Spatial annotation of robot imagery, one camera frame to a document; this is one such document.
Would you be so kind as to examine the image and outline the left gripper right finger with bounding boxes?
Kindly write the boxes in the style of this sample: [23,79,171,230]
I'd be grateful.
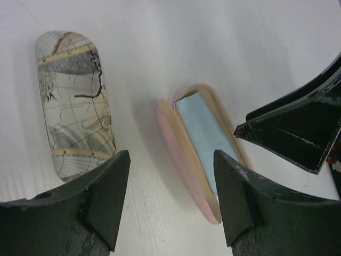
[214,150,340,255]

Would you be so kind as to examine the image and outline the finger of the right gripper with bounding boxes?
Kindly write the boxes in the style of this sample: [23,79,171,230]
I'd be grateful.
[234,56,340,174]

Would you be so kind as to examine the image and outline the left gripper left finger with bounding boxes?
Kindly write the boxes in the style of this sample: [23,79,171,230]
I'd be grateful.
[1,150,131,255]

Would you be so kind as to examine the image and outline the light blue cleaning cloth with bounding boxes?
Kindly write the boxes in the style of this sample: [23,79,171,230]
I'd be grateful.
[175,92,240,196]

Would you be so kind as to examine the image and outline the pink glasses case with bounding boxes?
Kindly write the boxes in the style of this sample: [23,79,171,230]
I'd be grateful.
[156,84,251,225]

